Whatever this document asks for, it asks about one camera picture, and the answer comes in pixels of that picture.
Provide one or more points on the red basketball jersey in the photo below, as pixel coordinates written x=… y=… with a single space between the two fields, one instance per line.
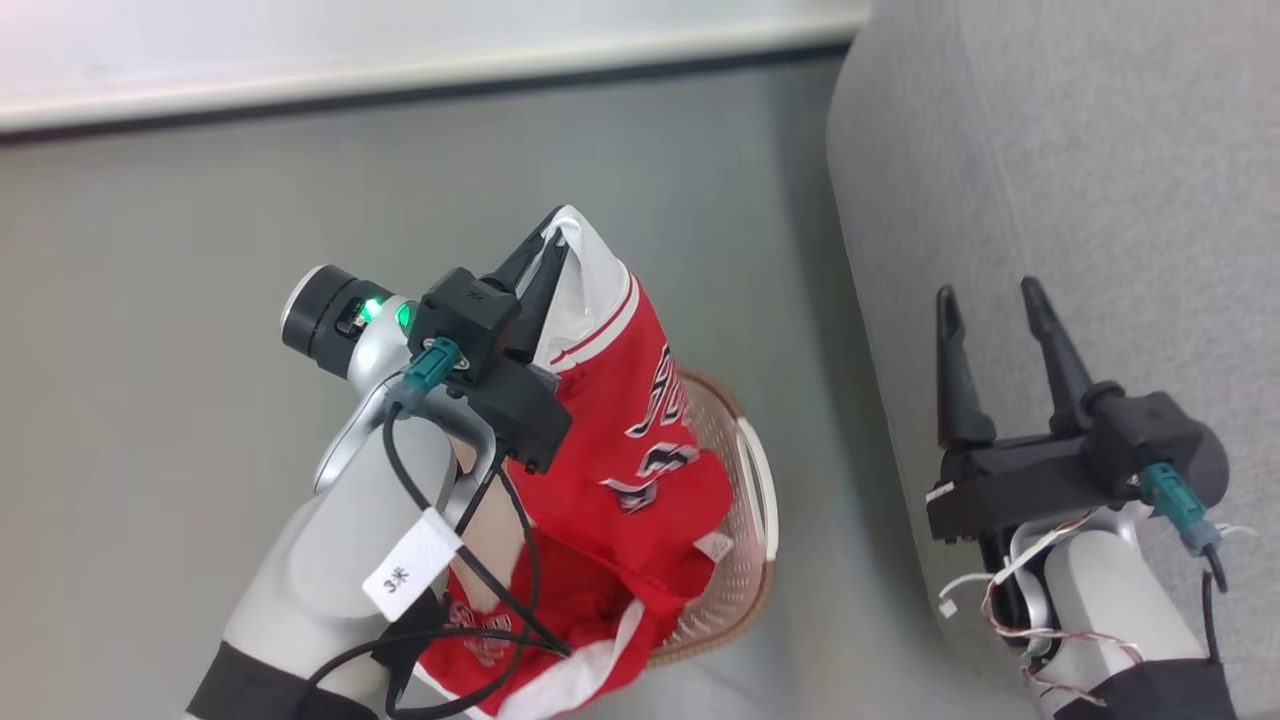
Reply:
x=620 y=480

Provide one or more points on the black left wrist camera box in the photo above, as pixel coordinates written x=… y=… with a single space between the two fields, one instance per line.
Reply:
x=465 y=315

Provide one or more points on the white baseboard strip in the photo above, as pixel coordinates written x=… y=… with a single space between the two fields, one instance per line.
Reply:
x=400 y=78

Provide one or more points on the grey fabric sofa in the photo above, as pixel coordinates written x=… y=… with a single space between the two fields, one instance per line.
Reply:
x=1100 y=150

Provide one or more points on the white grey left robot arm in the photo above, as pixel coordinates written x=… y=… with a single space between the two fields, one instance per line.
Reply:
x=320 y=560

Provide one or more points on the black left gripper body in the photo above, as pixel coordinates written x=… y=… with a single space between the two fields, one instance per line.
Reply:
x=525 y=410

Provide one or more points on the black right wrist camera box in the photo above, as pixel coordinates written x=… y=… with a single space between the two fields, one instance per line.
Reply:
x=1170 y=440

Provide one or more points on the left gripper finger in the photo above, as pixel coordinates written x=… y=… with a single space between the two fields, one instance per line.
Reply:
x=540 y=300
x=525 y=245

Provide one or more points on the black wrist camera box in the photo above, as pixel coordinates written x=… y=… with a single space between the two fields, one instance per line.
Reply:
x=465 y=315
x=1170 y=440

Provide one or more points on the red shorts with white stripe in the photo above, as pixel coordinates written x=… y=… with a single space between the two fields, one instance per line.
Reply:
x=580 y=615

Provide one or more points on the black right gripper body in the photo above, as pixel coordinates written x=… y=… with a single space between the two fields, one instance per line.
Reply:
x=1030 y=480

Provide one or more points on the woven pink laundry basket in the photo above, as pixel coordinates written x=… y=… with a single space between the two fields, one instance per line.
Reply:
x=738 y=575

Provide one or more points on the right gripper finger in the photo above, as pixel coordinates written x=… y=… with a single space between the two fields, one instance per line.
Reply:
x=1062 y=370
x=960 y=390

